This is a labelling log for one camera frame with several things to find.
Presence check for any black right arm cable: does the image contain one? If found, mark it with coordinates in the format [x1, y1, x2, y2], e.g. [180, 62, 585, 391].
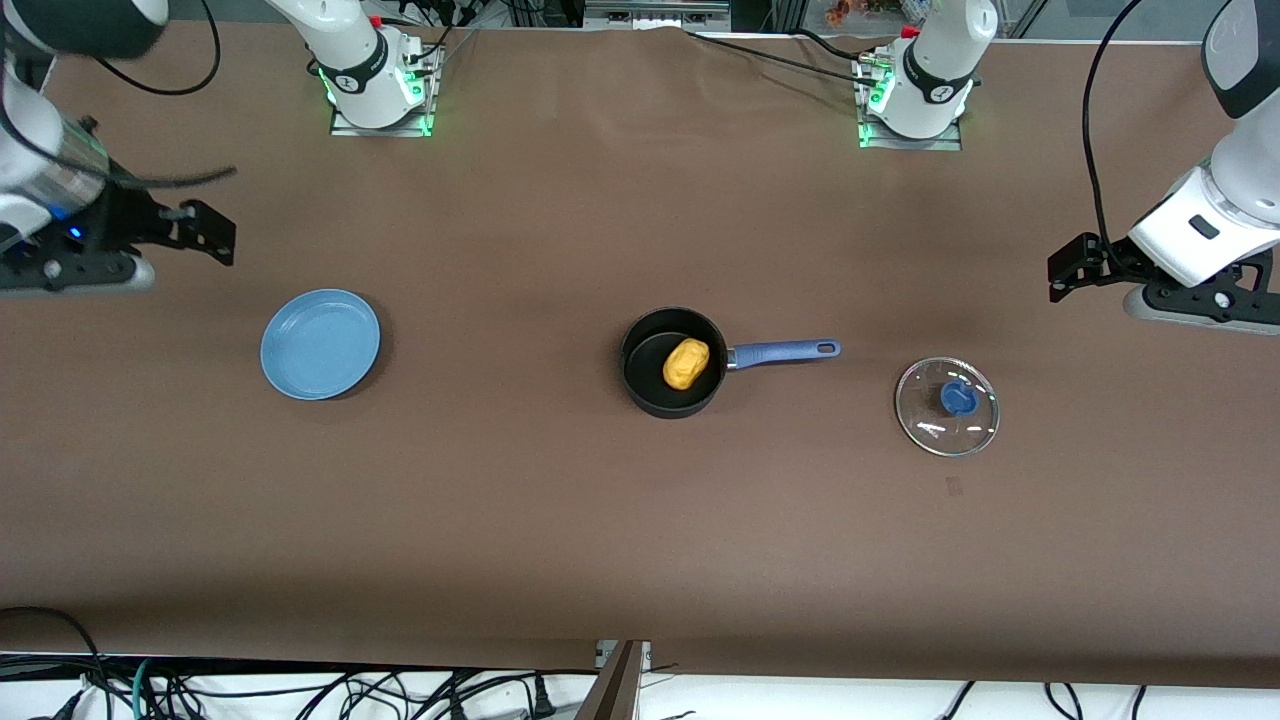
[95, 0, 239, 193]

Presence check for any orange background object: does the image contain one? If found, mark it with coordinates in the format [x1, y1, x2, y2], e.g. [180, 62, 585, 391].
[825, 0, 901, 26]

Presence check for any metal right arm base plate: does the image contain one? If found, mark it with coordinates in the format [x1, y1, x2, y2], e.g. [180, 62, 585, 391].
[330, 45, 441, 138]

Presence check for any black curved floor cable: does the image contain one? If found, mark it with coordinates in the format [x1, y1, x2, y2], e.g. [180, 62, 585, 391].
[0, 606, 106, 701]

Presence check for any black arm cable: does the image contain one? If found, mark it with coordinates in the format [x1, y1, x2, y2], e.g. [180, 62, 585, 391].
[1082, 0, 1146, 251]
[95, 0, 239, 193]

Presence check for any glass lid with blue knob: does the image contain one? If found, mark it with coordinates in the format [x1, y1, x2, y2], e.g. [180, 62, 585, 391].
[894, 357, 1001, 458]

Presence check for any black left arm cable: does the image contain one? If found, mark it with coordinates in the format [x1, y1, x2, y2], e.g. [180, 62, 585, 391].
[1082, 0, 1146, 251]

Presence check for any dark pot with blue handle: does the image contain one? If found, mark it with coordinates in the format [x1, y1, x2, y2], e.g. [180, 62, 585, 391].
[618, 305, 841, 421]

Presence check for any black cable on table cover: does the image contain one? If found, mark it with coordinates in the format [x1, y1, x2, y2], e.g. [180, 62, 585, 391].
[685, 28, 881, 83]

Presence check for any aluminium frame post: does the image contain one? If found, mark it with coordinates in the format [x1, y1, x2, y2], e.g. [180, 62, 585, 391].
[575, 640, 651, 720]

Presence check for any yellow potato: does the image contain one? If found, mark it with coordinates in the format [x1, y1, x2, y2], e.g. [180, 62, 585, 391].
[662, 338, 711, 391]

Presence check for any brown table cover sheet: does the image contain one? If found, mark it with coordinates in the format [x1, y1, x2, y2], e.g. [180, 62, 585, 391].
[0, 20, 1280, 691]

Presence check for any grey metal equipment box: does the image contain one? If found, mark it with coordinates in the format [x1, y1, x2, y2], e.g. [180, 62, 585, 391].
[585, 0, 731, 31]

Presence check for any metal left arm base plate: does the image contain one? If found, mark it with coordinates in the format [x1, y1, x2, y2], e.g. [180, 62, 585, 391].
[855, 50, 966, 151]

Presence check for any blue round plate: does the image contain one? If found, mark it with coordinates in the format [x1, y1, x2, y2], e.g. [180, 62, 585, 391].
[260, 289, 382, 401]

